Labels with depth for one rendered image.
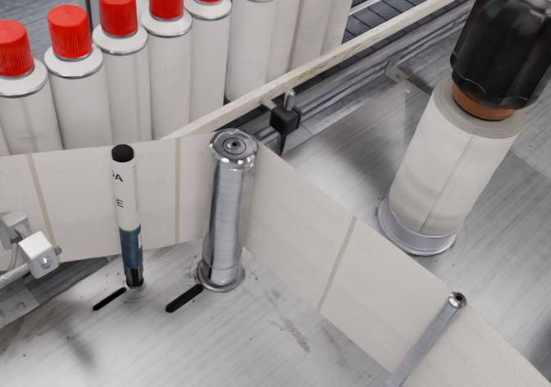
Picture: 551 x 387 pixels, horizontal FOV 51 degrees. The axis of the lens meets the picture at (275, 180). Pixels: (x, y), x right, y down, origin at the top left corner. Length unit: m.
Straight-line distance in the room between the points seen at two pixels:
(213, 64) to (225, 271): 0.23
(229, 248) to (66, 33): 0.23
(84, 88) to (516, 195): 0.51
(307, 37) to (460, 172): 0.30
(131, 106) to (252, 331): 0.25
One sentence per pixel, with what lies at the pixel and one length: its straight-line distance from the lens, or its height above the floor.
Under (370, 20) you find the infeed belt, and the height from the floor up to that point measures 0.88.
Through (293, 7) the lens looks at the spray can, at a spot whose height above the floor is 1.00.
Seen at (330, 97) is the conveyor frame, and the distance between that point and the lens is 0.85.
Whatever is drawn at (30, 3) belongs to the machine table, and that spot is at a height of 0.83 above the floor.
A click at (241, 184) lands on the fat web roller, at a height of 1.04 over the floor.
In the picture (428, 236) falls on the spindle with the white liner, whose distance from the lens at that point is 0.63.
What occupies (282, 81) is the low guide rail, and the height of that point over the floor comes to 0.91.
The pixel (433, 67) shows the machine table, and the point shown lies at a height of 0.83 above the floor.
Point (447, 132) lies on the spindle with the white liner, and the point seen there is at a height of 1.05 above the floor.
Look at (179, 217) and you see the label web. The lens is 0.53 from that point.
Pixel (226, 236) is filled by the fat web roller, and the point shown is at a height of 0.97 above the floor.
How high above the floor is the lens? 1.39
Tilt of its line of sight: 49 degrees down
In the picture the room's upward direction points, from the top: 12 degrees clockwise
